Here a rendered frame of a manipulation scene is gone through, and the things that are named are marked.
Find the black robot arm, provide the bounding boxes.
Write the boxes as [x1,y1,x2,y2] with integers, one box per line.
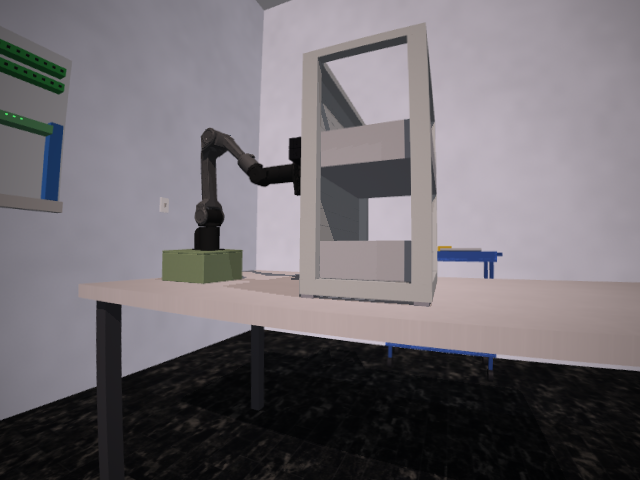
[192,128,283,251]

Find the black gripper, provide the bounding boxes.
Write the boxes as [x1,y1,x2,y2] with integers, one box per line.
[279,163,301,196]

